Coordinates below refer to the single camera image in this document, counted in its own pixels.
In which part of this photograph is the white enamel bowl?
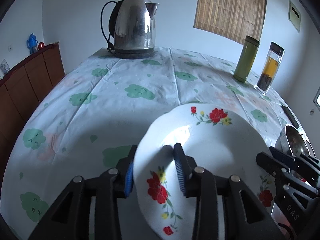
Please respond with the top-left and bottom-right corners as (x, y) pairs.
(305, 140), (316, 158)

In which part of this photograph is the cloud print tablecloth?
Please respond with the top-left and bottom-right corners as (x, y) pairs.
(1, 48), (289, 239)

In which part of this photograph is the stainless electric kettle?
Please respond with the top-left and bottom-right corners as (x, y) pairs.
(103, 0), (159, 59)

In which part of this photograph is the stainless steel bowl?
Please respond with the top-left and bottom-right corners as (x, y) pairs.
(274, 124), (310, 156)

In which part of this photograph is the wall electrical panel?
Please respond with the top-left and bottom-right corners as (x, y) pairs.
(288, 0), (301, 33)

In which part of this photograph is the glass tea bottle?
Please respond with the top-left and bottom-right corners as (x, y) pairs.
(254, 42), (285, 95)

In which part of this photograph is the green thermos bottle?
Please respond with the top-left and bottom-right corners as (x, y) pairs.
(233, 35), (260, 83)

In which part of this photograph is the red apple ornament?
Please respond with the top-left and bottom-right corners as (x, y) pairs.
(38, 42), (45, 50)

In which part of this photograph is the side window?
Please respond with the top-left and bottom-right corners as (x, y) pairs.
(313, 87), (320, 111)

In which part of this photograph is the red flower white plate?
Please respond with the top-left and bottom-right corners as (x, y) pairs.
(133, 103), (276, 239)

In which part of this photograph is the bamboo window blind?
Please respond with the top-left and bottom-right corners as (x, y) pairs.
(194, 0), (267, 44)

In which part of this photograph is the black smartphone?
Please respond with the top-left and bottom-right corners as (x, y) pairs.
(281, 105), (300, 129)

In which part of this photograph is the wooden sideboard cabinet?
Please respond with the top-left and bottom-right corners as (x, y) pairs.
(0, 42), (65, 152)

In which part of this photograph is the small picture card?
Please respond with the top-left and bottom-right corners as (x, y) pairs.
(0, 59), (10, 79)

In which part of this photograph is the blue thermos jug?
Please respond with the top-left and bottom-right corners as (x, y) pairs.
(26, 33), (38, 55)

